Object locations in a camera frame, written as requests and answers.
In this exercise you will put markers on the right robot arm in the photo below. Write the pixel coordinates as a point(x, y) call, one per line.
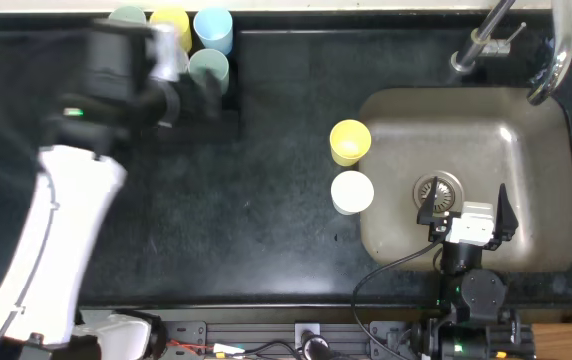
point(481, 290)

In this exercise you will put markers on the black tray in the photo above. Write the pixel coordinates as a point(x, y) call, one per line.
point(233, 100)

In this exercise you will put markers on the steel tap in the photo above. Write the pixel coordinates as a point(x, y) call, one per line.
point(563, 55)

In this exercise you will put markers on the green cup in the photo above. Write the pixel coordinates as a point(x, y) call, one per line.
point(210, 65)
point(127, 14)

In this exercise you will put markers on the blue cup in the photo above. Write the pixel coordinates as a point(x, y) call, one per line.
point(212, 27)

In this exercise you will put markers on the yellow cup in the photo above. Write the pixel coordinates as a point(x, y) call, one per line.
point(173, 17)
point(350, 140)

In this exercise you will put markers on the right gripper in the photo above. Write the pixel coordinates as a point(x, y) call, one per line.
point(438, 231)

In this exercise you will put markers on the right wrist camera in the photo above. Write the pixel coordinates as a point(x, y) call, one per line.
point(473, 225)

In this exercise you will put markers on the mounting rail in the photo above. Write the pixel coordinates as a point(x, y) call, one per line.
point(256, 335)

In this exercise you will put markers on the white cup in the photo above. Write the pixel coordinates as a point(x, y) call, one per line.
point(352, 191)

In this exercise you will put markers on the steel sink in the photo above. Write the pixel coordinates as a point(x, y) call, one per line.
point(516, 150)

